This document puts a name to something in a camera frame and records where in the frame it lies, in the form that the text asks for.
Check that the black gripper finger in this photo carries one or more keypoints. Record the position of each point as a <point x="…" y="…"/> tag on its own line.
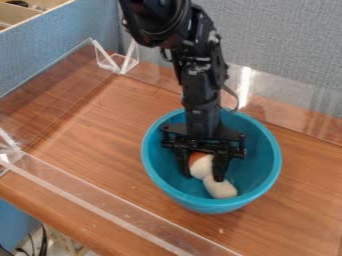
<point x="181" y="155"/>
<point x="220" y="162"/>

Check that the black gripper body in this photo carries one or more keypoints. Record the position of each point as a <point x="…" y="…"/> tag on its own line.
<point x="225" y="140"/>

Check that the white brown toy mushroom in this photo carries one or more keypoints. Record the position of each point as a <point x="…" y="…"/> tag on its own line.
<point x="200" y="170"/>

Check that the blue plastic bowl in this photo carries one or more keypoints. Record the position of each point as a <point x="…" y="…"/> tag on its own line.
<point x="252" y="174"/>

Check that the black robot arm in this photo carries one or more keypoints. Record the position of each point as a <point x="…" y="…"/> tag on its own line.
<point x="177" y="27"/>

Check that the clear acrylic back barrier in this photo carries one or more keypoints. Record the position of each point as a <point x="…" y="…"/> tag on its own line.
<point x="287" y="103"/>

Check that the clear acrylic front barrier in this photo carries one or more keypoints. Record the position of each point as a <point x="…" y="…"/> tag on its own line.
<point x="151" y="227"/>

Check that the wooden shelf box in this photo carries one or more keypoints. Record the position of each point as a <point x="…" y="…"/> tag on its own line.
<point x="18" y="11"/>

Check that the clear acrylic corner bracket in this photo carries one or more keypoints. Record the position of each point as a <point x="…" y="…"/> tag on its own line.
<point x="117" y="63"/>

